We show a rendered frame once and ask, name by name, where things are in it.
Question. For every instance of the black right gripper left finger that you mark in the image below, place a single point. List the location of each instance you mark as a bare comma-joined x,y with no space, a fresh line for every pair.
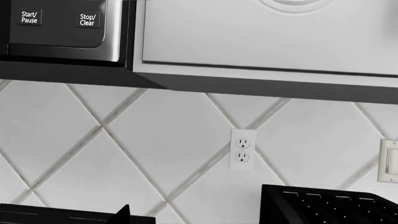
62,215

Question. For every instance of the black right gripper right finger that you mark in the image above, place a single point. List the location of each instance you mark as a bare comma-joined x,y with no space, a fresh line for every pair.
326,205

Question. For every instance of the black microwave control panel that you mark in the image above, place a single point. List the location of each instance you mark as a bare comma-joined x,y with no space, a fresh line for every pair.
62,35

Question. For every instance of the white duplex power outlet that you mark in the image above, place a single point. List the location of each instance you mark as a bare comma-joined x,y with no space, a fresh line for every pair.
242,149

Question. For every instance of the white wall light switch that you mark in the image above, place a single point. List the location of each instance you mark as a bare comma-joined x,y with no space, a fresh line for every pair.
388,161

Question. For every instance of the white wall cabinet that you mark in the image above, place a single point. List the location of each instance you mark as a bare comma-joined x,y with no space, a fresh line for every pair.
264,42

